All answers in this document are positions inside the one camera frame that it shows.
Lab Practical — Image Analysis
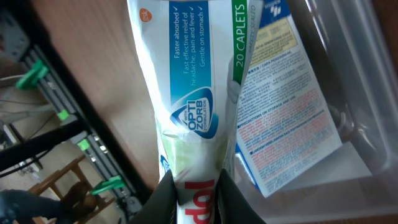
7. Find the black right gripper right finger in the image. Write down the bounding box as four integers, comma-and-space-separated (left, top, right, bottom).
215, 169, 266, 224

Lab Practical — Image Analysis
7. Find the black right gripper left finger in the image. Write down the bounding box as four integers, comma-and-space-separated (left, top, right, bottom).
129, 170, 177, 224

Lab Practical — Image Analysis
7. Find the blue cooling patch box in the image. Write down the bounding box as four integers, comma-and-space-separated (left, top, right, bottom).
236, 0, 342, 197

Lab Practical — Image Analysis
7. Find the white Panadol box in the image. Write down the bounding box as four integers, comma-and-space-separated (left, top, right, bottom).
127, 0, 264, 223

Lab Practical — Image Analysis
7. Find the clear plastic container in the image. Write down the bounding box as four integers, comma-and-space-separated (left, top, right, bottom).
235, 1, 397, 223

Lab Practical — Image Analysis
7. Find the wooden chair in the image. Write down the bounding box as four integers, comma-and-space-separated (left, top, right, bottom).
29, 156, 116, 224

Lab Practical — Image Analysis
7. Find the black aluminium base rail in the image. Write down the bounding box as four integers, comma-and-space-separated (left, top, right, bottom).
1, 1, 150, 222

